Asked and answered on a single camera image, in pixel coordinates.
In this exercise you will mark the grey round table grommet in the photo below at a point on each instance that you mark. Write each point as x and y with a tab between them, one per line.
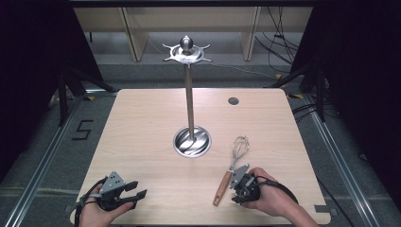
233	101

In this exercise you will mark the black curtain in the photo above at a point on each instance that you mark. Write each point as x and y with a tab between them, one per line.
28	78
362	78

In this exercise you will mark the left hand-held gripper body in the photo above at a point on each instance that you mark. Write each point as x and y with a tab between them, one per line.
111	184

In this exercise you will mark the steel utensil stand with hooks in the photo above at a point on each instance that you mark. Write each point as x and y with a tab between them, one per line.
189	104

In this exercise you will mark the aluminium floor rail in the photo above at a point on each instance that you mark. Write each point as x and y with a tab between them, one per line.
41	167
337	164

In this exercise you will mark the person's left hand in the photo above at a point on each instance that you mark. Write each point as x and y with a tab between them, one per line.
94	216

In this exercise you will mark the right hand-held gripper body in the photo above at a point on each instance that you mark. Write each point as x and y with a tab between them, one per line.
247	187

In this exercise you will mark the light wooden desk frame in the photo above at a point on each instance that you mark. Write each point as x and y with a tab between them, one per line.
135	34

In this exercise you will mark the black tripod stand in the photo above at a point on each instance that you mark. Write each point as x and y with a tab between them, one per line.
320	94
63	97

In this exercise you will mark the person's right hand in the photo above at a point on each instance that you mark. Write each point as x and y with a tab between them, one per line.
274	197

